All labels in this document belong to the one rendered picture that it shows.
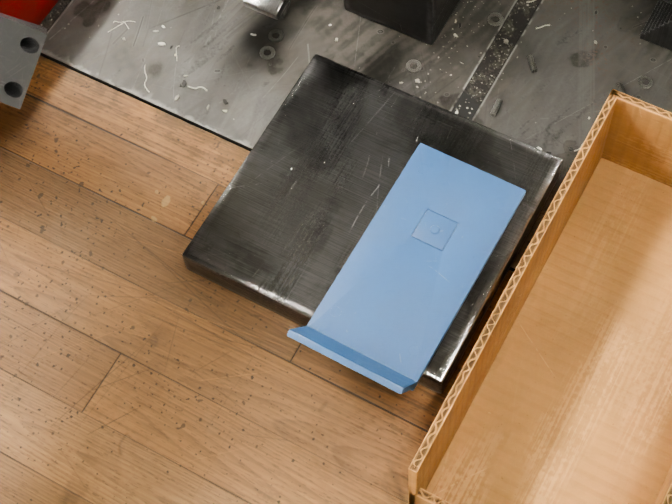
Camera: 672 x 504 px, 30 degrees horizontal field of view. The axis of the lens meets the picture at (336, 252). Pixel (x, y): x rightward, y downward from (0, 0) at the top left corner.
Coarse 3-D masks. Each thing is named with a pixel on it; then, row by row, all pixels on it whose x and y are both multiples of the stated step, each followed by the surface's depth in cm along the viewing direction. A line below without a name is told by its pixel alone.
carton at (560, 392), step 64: (640, 128) 72; (576, 192) 72; (640, 192) 75; (576, 256) 73; (640, 256) 73; (512, 320) 70; (576, 320) 72; (640, 320) 71; (512, 384) 70; (576, 384) 70; (640, 384) 70; (448, 448) 69; (512, 448) 68; (576, 448) 68; (640, 448) 68
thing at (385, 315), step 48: (432, 192) 74; (480, 192) 73; (384, 240) 72; (480, 240) 72; (336, 288) 71; (384, 288) 71; (432, 288) 71; (288, 336) 67; (336, 336) 70; (384, 336) 70; (432, 336) 69; (384, 384) 66
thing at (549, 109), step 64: (64, 0) 84; (128, 0) 84; (192, 0) 84; (320, 0) 83; (512, 0) 82; (576, 0) 82; (640, 0) 82; (64, 64) 82; (128, 64) 82; (192, 64) 81; (256, 64) 81; (384, 64) 81; (448, 64) 80; (512, 64) 80; (576, 64) 80; (640, 64) 80; (256, 128) 79; (512, 128) 78; (576, 128) 78
